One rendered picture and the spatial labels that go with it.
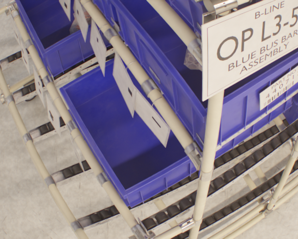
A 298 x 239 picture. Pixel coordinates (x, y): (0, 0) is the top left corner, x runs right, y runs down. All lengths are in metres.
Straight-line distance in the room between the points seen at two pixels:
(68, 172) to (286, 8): 1.26
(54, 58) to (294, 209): 1.27
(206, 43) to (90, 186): 1.67
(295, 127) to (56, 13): 0.93
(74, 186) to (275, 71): 1.44
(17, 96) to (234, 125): 1.10
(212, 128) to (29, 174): 1.50
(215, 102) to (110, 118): 0.74
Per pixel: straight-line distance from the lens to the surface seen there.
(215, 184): 1.67
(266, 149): 1.72
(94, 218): 1.94
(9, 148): 2.63
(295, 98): 1.80
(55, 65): 1.84
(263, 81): 1.22
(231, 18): 0.86
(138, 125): 1.75
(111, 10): 1.48
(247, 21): 0.90
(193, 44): 1.02
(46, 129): 2.10
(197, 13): 0.98
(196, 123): 1.29
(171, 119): 1.39
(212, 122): 1.13
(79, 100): 1.78
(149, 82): 1.44
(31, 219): 2.47
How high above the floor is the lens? 2.27
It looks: 61 degrees down
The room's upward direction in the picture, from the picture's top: 5 degrees counter-clockwise
